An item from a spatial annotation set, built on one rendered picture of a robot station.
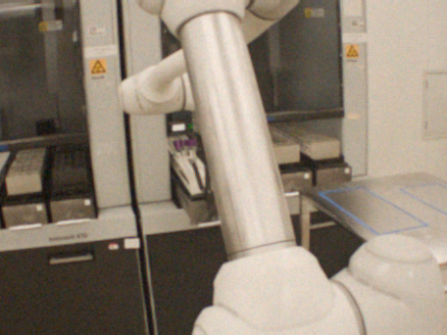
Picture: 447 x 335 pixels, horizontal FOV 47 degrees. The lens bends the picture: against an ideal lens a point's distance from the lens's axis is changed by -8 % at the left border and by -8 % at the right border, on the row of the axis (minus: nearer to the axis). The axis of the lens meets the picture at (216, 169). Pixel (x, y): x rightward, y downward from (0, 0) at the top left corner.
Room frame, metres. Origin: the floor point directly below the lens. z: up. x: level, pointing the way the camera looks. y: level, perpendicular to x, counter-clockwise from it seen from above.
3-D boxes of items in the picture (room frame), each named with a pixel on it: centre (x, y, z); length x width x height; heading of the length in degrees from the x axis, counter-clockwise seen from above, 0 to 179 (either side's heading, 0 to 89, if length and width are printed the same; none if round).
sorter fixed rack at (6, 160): (1.96, 0.86, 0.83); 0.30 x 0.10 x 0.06; 13
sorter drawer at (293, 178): (2.02, -0.17, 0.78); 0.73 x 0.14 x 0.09; 13
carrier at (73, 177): (1.63, 0.46, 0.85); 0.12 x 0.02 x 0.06; 104
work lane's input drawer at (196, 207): (1.80, 0.09, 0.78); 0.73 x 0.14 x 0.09; 13
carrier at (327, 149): (1.83, -0.37, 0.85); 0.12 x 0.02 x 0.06; 102
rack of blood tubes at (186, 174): (1.67, 0.06, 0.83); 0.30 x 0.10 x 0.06; 13
